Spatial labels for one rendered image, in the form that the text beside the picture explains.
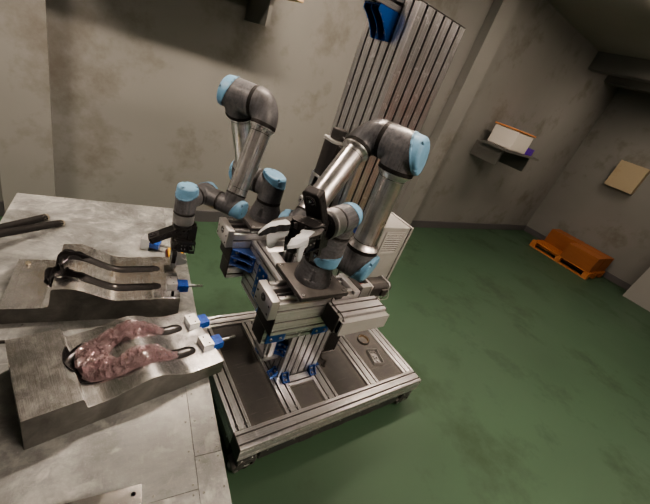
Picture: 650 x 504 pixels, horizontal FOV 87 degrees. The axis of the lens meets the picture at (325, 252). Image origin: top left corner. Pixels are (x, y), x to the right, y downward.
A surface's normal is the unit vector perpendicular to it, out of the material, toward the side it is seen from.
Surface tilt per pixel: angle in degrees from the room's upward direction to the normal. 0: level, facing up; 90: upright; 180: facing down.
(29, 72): 90
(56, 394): 0
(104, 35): 90
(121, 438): 0
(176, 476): 0
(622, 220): 90
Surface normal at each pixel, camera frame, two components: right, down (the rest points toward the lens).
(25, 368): 0.32, -0.83
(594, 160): -0.80, 0.03
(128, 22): 0.51, 0.56
